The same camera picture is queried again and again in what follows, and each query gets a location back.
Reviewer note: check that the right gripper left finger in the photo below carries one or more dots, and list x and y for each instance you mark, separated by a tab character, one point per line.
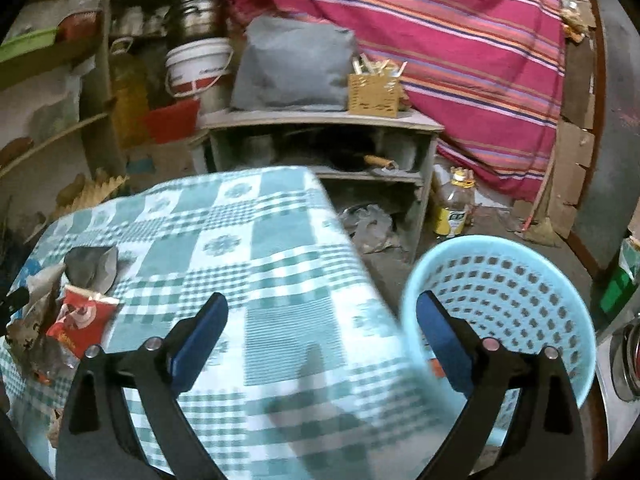
97	439

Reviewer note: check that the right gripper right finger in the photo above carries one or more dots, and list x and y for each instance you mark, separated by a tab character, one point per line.
545	438

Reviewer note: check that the clear orange-edged plastic wrapper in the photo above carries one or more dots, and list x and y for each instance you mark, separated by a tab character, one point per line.
50	360

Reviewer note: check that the red snack wrapper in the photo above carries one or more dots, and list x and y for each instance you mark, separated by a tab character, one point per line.
82	319

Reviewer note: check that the printed crumpled newspaper wrapper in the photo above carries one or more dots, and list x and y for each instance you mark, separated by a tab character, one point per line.
23	333

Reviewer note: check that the light blue plastic basket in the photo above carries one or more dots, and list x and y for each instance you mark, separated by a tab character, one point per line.
506	291

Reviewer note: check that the black foil wrapper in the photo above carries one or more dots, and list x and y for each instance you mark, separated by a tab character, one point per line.
92	268

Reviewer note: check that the green checkered tablecloth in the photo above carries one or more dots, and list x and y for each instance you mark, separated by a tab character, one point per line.
311	377

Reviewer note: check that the yellow egg tray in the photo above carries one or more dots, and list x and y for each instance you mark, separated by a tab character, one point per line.
93	194

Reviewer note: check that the yellow-capped oil bottle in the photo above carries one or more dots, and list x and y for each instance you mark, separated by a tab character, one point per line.
454	203

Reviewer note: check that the cardboard box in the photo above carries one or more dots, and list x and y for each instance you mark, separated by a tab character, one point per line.
149	165

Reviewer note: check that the grey low cabinet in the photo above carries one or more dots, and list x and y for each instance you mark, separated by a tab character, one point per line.
361	159

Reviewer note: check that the red plastic basket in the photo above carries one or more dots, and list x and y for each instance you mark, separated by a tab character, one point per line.
172	123

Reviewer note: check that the white plastic bucket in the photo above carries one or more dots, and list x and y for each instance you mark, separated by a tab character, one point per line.
195	67

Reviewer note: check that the yellow utensil holder box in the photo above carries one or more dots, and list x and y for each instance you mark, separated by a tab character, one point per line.
375	88

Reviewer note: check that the pink striped curtain cloth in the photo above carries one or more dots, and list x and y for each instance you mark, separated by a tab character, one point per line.
490	71

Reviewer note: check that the green plastic tray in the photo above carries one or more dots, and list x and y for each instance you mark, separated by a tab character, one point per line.
19	45

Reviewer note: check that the grey felt bag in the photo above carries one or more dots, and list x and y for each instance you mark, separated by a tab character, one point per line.
294	65

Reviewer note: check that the steel cooking pot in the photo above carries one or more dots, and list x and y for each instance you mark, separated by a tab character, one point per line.
193	20

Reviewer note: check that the wooden wall shelf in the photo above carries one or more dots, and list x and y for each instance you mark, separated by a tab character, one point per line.
56	111

